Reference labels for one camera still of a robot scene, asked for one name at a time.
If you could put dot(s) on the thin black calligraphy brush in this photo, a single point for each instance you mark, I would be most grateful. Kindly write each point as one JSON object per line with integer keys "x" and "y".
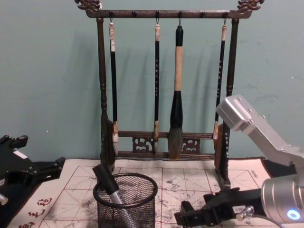
{"x": 157, "y": 78}
{"x": 220, "y": 71}

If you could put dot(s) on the thin brush with white label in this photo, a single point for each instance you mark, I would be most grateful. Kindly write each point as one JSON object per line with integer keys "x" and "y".
{"x": 113, "y": 76}

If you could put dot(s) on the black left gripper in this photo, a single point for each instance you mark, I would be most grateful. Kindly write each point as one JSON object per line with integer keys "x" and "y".
{"x": 16, "y": 171}

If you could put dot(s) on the white gridded calligraphy felt mat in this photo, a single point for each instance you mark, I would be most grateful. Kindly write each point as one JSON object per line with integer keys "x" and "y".
{"x": 185, "y": 175}

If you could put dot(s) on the silver marker with black cap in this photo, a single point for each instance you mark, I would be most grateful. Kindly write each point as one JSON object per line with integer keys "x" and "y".
{"x": 107, "y": 178}

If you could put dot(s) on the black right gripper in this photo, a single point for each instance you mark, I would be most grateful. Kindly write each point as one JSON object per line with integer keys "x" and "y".
{"x": 228, "y": 202}

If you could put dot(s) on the dark carved wooden brush rack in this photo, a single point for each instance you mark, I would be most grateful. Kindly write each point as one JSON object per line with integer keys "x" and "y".
{"x": 102, "y": 71}

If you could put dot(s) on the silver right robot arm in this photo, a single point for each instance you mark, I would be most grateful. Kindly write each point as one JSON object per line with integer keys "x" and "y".
{"x": 273, "y": 142}

